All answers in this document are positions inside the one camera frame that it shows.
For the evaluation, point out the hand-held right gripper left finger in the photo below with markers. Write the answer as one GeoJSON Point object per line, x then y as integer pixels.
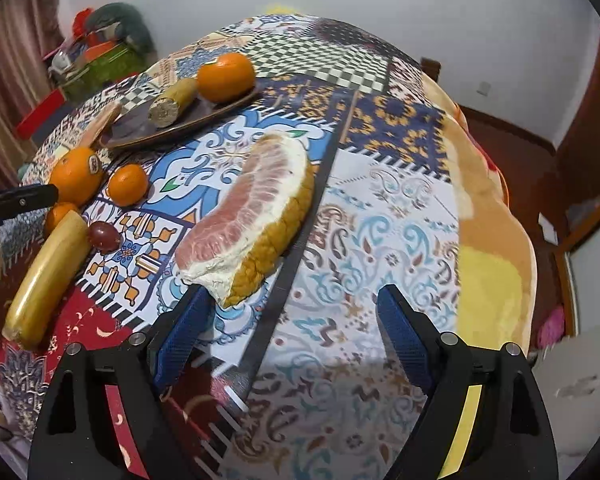
{"type": "Point", "coordinates": [185, 335]}

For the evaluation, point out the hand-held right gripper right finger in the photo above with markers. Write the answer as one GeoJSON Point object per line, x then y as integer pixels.
{"type": "Point", "coordinates": [405, 340]}

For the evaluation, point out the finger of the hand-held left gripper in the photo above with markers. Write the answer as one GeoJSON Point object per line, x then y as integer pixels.
{"type": "Point", "coordinates": [20, 202]}

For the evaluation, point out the small mandarin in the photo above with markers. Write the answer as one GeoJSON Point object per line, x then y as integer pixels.
{"type": "Point", "coordinates": [57, 212]}
{"type": "Point", "coordinates": [127, 185]}

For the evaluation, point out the orange with sticker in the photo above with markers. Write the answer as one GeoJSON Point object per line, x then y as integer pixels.
{"type": "Point", "coordinates": [75, 175]}

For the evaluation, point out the long yellow banana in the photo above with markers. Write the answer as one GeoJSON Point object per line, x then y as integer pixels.
{"type": "Point", "coordinates": [47, 280]}

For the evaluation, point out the dark red grape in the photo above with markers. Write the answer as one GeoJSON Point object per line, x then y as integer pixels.
{"type": "Point", "coordinates": [104, 236]}

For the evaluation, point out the brown oval plate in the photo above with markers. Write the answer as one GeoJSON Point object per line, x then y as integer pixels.
{"type": "Point", "coordinates": [130, 132]}

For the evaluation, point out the large pomelo segment with rind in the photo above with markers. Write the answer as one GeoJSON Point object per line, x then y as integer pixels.
{"type": "Point", "coordinates": [250, 210]}

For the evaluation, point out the red box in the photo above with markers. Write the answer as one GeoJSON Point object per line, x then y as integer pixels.
{"type": "Point", "coordinates": [45, 110]}

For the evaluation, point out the patterned patchwork blanket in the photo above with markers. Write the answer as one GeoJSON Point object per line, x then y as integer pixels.
{"type": "Point", "coordinates": [380, 240]}

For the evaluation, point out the yellow orange fleece blanket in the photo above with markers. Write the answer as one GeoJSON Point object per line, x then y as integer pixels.
{"type": "Point", "coordinates": [490, 270]}

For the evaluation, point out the brown curtain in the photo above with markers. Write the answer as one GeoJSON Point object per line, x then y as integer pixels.
{"type": "Point", "coordinates": [15, 60]}

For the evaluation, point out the pink fluffy item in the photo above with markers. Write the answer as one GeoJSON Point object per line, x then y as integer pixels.
{"type": "Point", "coordinates": [551, 327]}

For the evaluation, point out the green fabric bag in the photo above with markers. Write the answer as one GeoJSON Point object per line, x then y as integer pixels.
{"type": "Point", "coordinates": [115, 62]}

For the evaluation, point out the orange box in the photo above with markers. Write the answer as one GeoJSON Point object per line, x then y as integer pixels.
{"type": "Point", "coordinates": [100, 50]}

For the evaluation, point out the white door panel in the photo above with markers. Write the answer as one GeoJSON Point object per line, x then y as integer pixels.
{"type": "Point", "coordinates": [585, 340]}

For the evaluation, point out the short banana piece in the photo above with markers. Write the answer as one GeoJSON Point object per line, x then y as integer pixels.
{"type": "Point", "coordinates": [172, 102]}

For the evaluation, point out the red fluffy item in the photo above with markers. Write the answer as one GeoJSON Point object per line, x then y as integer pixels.
{"type": "Point", "coordinates": [82, 20]}

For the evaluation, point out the grey plush toy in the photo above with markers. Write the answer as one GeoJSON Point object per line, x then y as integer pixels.
{"type": "Point", "coordinates": [130, 20]}

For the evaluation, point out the large plain orange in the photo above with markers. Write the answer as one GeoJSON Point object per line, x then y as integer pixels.
{"type": "Point", "coordinates": [227, 77]}

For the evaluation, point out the white wall outlet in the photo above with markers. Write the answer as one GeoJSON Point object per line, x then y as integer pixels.
{"type": "Point", "coordinates": [483, 89]}

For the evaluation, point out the dark wooden bed post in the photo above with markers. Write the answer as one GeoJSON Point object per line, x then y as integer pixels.
{"type": "Point", "coordinates": [431, 70]}

